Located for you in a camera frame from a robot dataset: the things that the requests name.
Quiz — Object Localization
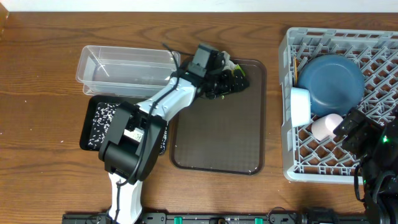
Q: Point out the white tissue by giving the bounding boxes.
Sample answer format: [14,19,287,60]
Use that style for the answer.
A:
[221,51,238,73]

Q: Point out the yellow green snack wrapper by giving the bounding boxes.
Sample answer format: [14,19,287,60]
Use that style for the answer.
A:
[234,64,246,77]

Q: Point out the pink cup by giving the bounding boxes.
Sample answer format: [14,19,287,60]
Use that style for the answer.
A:
[311,114,343,141]

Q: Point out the blue plate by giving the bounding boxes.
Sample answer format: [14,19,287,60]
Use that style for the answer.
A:
[297,55,364,117]

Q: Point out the light blue rice bowl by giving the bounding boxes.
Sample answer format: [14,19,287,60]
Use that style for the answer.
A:
[290,87,311,128]

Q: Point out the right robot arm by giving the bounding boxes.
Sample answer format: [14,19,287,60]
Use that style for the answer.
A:
[333,108,397,223]

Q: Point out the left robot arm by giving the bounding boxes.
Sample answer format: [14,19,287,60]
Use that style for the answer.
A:
[98,59,249,223]

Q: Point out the grey dishwasher rack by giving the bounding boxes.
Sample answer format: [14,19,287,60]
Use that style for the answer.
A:
[279,27,397,184]

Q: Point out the brown serving tray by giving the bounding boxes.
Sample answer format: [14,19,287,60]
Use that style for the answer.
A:
[170,59,267,175]

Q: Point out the clear plastic bin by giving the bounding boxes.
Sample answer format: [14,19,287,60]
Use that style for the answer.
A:
[76,45,180,98]

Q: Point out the white rice grains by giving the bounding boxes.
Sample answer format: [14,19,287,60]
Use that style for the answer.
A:
[88,102,170,153]

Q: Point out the black plastic tray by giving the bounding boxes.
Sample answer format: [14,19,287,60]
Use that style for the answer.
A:
[80,95,169,157]

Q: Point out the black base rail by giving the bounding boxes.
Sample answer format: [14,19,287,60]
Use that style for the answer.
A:
[62,207,368,224]

